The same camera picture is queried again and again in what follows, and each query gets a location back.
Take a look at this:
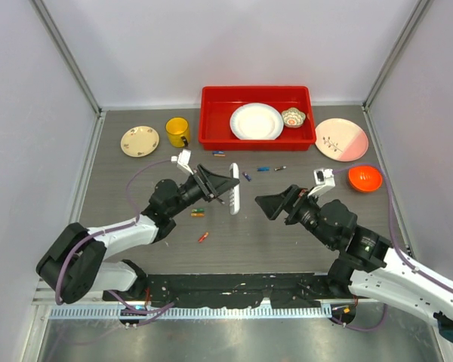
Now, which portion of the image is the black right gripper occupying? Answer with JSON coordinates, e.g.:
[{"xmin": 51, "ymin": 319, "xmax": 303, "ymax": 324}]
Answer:
[{"xmin": 254, "ymin": 183, "xmax": 336, "ymax": 248}]

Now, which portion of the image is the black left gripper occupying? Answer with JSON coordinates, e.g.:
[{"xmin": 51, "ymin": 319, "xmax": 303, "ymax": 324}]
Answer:
[{"xmin": 168, "ymin": 164, "xmax": 239, "ymax": 218}]

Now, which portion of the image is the white remote control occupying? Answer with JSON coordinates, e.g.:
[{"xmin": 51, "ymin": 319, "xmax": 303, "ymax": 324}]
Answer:
[{"xmin": 229, "ymin": 162, "xmax": 240, "ymax": 216}]

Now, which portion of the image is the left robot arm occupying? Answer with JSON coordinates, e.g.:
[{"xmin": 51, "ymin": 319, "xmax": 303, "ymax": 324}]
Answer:
[{"xmin": 36, "ymin": 163, "xmax": 239, "ymax": 305}]

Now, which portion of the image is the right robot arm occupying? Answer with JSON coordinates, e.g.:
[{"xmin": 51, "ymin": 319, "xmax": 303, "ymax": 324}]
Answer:
[{"xmin": 255, "ymin": 185, "xmax": 453, "ymax": 343}]

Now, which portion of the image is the purple blue battery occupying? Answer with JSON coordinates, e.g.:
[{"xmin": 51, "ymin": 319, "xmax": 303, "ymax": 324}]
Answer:
[{"xmin": 242, "ymin": 172, "xmax": 251, "ymax": 182}]

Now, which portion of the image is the red orange battery near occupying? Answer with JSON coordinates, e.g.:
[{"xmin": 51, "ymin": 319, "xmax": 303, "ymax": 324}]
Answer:
[{"xmin": 198, "ymin": 232, "xmax": 209, "ymax": 243}]

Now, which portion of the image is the yellow mug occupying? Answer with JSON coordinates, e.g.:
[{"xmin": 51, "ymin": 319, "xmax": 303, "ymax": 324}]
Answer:
[{"xmin": 165, "ymin": 117, "xmax": 190, "ymax": 148}]

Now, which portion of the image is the red plastic bin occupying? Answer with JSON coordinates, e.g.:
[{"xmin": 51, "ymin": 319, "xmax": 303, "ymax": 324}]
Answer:
[{"xmin": 199, "ymin": 85, "xmax": 316, "ymax": 151}]

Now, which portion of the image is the white paper plate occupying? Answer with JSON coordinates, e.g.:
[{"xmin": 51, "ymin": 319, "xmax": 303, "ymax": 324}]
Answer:
[{"xmin": 230, "ymin": 103, "xmax": 284, "ymax": 140}]

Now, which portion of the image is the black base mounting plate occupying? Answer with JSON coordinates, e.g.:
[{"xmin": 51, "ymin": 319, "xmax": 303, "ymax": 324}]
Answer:
[{"xmin": 94, "ymin": 273, "xmax": 356, "ymax": 309}]

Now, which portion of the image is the cream floral plate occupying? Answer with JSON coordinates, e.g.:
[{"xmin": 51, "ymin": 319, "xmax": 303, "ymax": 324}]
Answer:
[{"xmin": 120, "ymin": 126, "xmax": 159, "ymax": 158}]

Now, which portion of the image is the patterned small bowl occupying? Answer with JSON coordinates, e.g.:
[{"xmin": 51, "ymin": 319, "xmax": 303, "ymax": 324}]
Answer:
[{"xmin": 281, "ymin": 107, "xmax": 307, "ymax": 128}]

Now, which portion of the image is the orange plastic bowl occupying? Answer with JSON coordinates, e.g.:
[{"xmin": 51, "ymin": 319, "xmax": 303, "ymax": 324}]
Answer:
[{"xmin": 348, "ymin": 165, "xmax": 384, "ymax": 193}]

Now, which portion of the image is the pink white plate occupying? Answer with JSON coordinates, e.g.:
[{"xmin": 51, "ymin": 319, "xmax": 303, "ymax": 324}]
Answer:
[{"xmin": 315, "ymin": 118, "xmax": 369, "ymax": 162}]

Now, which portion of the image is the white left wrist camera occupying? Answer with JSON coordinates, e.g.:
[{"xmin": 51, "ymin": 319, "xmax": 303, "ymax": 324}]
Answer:
[{"xmin": 171, "ymin": 149, "xmax": 193, "ymax": 175}]

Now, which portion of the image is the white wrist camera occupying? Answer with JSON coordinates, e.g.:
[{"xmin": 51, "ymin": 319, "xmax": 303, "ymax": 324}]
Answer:
[
  {"xmin": 171, "ymin": 149, "xmax": 193, "ymax": 175},
  {"xmin": 308, "ymin": 168, "xmax": 335, "ymax": 198}
]

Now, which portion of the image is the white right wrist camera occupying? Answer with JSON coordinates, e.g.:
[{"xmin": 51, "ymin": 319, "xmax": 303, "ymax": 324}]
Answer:
[{"xmin": 308, "ymin": 168, "xmax": 335, "ymax": 198}]

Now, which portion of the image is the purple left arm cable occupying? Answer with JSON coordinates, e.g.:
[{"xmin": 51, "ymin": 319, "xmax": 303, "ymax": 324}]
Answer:
[{"xmin": 54, "ymin": 158, "xmax": 174, "ymax": 305}]

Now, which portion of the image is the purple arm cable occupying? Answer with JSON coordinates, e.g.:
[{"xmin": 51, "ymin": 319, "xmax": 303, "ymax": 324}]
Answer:
[
  {"xmin": 54, "ymin": 158, "xmax": 174, "ymax": 305},
  {"xmin": 331, "ymin": 162, "xmax": 453, "ymax": 299}
]

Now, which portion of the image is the white slotted cable duct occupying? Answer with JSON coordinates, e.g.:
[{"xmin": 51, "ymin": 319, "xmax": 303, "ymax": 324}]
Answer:
[{"xmin": 48, "ymin": 302, "xmax": 331, "ymax": 321}]

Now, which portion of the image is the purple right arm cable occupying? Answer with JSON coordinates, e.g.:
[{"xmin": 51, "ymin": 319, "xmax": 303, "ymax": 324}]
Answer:
[{"xmin": 331, "ymin": 162, "xmax": 453, "ymax": 299}]

